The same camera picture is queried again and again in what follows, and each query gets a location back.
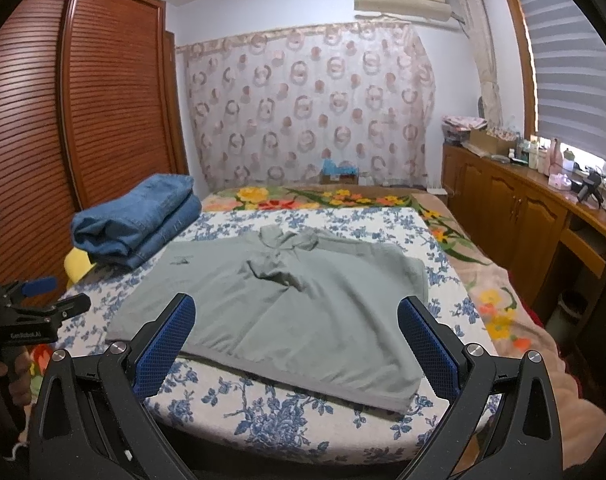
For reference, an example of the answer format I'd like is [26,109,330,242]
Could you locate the grey-green pants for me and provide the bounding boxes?
[108,226,429,413]

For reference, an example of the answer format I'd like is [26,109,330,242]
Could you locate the left hand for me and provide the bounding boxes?
[0,347,32,408]

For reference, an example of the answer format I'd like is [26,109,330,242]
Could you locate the orange floral beige blanket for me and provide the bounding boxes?
[204,184,606,469]

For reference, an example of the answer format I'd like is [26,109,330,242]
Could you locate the folded blue jeans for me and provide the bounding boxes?
[71,174,202,270]

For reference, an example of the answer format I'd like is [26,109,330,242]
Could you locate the wooden sideboard cabinet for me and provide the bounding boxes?
[442,144,606,321]

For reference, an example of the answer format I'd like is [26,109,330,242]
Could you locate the brown louvered wardrobe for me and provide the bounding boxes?
[0,0,187,284]

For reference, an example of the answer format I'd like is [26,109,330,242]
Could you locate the pink bottle on cabinet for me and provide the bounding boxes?
[548,138,563,176]

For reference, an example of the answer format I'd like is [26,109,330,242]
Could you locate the cardboard box on cabinet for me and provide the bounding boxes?
[469,129,516,156]

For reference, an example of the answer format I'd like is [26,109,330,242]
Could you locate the blue item behind bed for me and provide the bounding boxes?
[320,158,359,185]

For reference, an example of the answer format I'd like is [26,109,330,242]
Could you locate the stack of papers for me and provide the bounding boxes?
[442,115,487,145]

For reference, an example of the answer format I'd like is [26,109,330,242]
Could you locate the pink circle patterned curtain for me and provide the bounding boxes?
[184,21,435,191]

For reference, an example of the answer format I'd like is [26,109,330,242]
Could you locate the grey zebra window blind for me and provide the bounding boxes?
[519,0,606,161]

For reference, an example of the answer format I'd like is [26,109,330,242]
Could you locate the beige side curtain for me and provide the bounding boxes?
[458,0,502,127]

